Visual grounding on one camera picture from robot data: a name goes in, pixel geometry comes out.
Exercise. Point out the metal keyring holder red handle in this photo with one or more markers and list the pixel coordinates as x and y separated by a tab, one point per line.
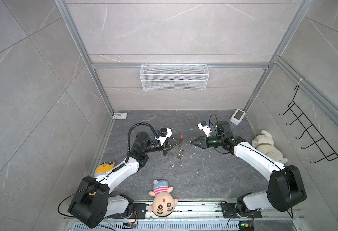
180	150

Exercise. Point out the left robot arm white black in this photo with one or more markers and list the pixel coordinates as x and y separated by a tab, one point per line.
93	202

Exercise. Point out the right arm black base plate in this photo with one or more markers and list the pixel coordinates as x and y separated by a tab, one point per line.
237	210

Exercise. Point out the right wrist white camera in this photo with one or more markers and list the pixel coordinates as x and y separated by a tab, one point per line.
204	126

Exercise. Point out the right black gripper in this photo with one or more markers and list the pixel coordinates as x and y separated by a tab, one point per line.
203	144

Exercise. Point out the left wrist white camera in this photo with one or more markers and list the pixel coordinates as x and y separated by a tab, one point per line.
163	135

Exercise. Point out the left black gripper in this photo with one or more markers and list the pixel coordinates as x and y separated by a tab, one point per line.
165	148

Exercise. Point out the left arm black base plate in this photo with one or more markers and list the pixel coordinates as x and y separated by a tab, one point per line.
136	211

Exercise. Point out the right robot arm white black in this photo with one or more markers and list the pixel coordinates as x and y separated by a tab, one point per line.
285	185

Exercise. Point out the white wall socket box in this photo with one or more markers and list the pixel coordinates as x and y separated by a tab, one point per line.
119	116

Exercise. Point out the black wire hook rack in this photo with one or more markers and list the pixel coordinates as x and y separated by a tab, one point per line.
310	131

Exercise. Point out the yellow red plush toy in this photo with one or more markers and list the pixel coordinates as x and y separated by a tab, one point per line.
104	167

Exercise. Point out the wrist white camera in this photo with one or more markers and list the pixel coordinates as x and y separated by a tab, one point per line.
204	126
163	135

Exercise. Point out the white digital clock device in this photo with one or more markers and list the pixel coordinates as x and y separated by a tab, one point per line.
237	117

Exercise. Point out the white wire mesh basket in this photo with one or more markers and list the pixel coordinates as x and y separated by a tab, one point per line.
155	77

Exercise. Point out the white plush dog toy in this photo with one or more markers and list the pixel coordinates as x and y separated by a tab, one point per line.
265	144

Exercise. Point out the plush doll striped hat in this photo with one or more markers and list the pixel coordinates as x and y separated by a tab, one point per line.
164	203

